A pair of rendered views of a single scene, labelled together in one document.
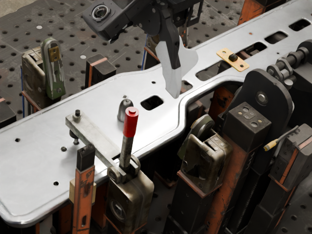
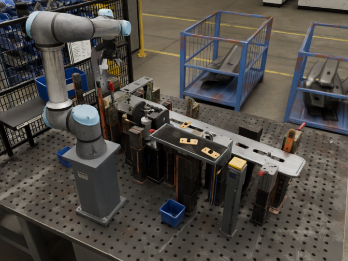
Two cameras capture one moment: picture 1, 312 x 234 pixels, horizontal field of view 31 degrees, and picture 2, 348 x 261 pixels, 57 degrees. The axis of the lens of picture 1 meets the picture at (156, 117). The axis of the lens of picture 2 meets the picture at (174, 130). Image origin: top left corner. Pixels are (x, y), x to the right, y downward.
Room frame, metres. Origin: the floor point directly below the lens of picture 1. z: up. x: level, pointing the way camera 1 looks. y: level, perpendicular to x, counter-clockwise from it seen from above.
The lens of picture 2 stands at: (0.84, -1.81, 2.07)
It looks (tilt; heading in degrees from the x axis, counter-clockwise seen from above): 34 degrees down; 85
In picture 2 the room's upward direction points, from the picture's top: straight up
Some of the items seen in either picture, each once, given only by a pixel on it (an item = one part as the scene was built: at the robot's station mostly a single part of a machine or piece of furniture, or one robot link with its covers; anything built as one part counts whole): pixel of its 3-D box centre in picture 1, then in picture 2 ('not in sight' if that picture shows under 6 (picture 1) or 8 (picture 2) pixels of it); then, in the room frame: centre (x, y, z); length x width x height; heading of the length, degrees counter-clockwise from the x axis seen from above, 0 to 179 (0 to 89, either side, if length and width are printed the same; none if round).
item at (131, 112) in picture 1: (127, 141); (112, 93); (0.63, 0.04, 1.13); 0.04 x 0.02 x 0.16; 140
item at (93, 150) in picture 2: not in sight; (90, 142); (0.56, -0.50, 1.15); 0.15 x 0.15 x 0.10
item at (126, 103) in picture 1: (126, 111); not in sight; (0.81, 0.06, 1.02); 0.03 x 0.03 x 0.07
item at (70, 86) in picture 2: not in sight; (62, 84); (0.27, 0.29, 1.10); 0.30 x 0.17 x 0.13; 40
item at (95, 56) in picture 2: not in sight; (99, 70); (0.52, 0.33, 1.17); 0.12 x 0.01 x 0.34; 50
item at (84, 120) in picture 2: not in sight; (85, 121); (0.55, -0.50, 1.27); 0.13 x 0.12 x 0.14; 156
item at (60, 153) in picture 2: not in sight; (68, 157); (0.31, -0.08, 0.74); 0.11 x 0.10 x 0.09; 140
